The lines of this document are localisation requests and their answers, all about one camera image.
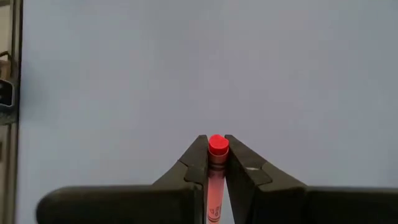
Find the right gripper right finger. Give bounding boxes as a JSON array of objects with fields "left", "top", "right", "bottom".
[{"left": 223, "top": 134, "right": 398, "bottom": 224}]

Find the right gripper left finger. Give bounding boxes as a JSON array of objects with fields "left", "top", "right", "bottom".
[{"left": 35, "top": 134, "right": 209, "bottom": 224}]

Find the red crayon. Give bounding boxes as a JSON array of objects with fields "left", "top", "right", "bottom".
[{"left": 206, "top": 134, "right": 230, "bottom": 224}]

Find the black table frame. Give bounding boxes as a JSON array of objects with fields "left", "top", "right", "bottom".
[{"left": 9, "top": 0, "right": 24, "bottom": 224}]

